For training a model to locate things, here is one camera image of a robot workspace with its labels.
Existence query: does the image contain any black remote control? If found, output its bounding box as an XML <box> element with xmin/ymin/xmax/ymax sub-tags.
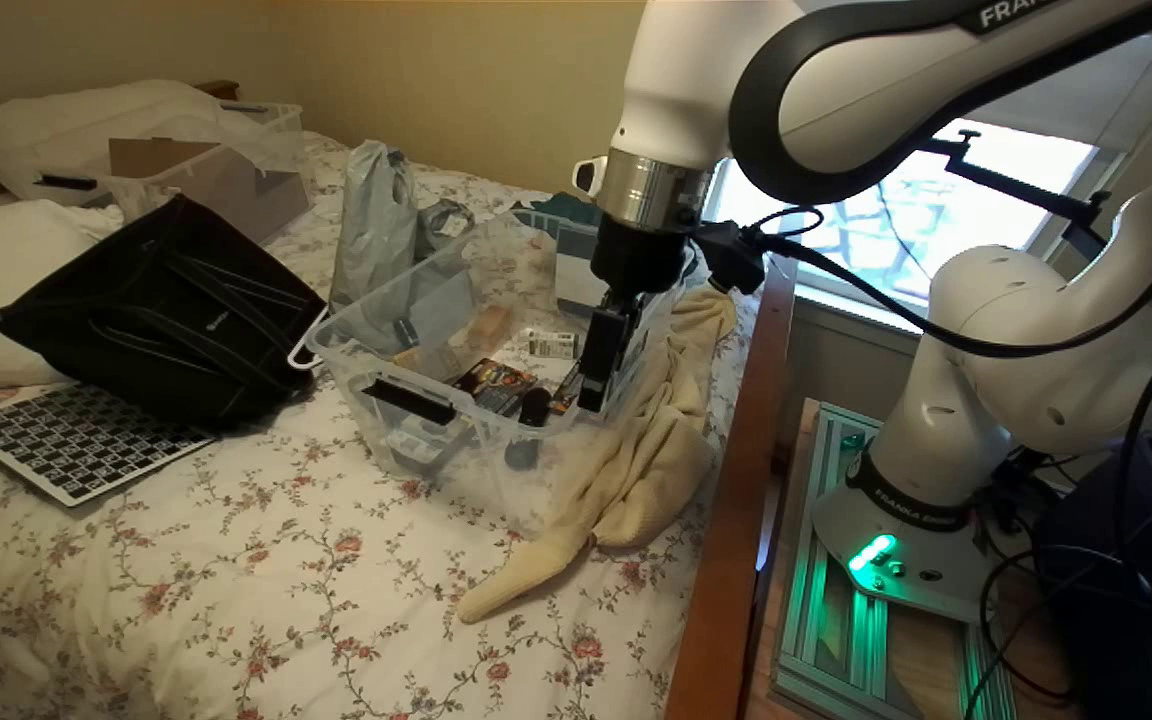
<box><xmin>365</xmin><ymin>375</ymin><xmax>458</xmax><ymax>429</ymax></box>

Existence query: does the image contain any floral bed sheet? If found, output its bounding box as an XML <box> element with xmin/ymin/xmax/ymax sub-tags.
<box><xmin>0</xmin><ymin>125</ymin><xmax>769</xmax><ymax>720</ymax></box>

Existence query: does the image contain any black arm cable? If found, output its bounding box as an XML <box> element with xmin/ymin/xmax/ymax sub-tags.
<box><xmin>732</xmin><ymin>132</ymin><xmax>1152</xmax><ymax>368</ymax></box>

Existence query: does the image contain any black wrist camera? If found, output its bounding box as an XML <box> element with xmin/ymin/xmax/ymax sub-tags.
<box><xmin>697</xmin><ymin>217</ymin><xmax>775</xmax><ymax>299</ymax></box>

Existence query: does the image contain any black white patterned board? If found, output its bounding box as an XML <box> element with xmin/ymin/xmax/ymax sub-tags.
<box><xmin>0</xmin><ymin>381</ymin><xmax>218</xmax><ymax>514</ymax></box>

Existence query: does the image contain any window with white frame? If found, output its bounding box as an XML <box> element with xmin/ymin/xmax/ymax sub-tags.
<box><xmin>704</xmin><ymin>32</ymin><xmax>1128</xmax><ymax>334</ymax></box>

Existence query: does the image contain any teal fabric bag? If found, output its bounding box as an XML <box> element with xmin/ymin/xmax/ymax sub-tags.
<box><xmin>507</xmin><ymin>192</ymin><xmax>606</xmax><ymax>272</ymax></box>

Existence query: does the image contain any wooden bed footboard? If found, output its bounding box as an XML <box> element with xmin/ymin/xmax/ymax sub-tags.
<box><xmin>663</xmin><ymin>254</ymin><xmax>798</xmax><ymax>720</ymax></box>

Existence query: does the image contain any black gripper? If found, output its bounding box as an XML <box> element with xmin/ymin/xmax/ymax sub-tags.
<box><xmin>575</xmin><ymin>214</ymin><xmax>697</xmax><ymax>417</ymax></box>

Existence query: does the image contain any grey plastic bag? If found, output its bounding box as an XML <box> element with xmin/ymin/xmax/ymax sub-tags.
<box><xmin>329</xmin><ymin>137</ymin><xmax>423</xmax><ymax>313</ymax></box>

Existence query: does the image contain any dark controller box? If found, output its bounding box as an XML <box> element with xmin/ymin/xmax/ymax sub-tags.
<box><xmin>1030</xmin><ymin>436</ymin><xmax>1152</xmax><ymax>720</ymax></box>

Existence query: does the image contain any black cable support rod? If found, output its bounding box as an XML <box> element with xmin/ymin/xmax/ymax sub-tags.
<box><xmin>918</xmin><ymin>125</ymin><xmax>1116</xmax><ymax>231</ymax></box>

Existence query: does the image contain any white plastic bag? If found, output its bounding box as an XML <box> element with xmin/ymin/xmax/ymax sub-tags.
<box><xmin>0</xmin><ymin>75</ymin><xmax>304</xmax><ymax>203</ymax></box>

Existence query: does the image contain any black bag with white stitching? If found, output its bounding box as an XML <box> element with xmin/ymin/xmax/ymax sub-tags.
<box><xmin>0</xmin><ymin>192</ymin><xmax>329</xmax><ymax>434</ymax></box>

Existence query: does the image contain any clear plastic storage box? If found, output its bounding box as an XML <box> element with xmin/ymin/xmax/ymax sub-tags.
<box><xmin>301</xmin><ymin>217</ymin><xmax>686</xmax><ymax>528</ymax></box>

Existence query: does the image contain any white printed paper leaflet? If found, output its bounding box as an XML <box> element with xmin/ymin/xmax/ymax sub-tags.
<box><xmin>487</xmin><ymin>325</ymin><xmax>582</xmax><ymax>390</ymax></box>

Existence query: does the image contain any striped robot base platform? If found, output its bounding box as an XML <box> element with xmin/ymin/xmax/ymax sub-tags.
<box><xmin>773</xmin><ymin>397</ymin><xmax>1028</xmax><ymax>720</ymax></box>

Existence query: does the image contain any white wire hanger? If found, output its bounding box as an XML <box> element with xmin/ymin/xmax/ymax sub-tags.
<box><xmin>285</xmin><ymin>299</ymin><xmax>340</xmax><ymax>375</ymax></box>

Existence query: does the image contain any clear plastic wrapped item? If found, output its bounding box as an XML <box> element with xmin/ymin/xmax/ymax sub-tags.
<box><xmin>412</xmin><ymin>195</ymin><xmax>483</xmax><ymax>269</ymax></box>

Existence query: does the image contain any white pillow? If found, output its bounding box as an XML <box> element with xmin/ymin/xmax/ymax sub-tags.
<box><xmin>0</xmin><ymin>195</ymin><xmax>127</xmax><ymax>397</ymax></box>

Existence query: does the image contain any grey paper envelope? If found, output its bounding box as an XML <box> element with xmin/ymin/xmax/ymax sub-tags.
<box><xmin>391</xmin><ymin>263</ymin><xmax>480</xmax><ymax>381</ymax></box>

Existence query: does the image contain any cream knit blanket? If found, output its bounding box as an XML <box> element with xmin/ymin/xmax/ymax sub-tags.
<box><xmin>453</xmin><ymin>284</ymin><xmax>740</xmax><ymax>627</ymax></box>

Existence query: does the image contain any white round appliance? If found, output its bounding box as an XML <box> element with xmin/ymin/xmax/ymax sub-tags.
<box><xmin>566</xmin><ymin>154</ymin><xmax>606</xmax><ymax>202</ymax></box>

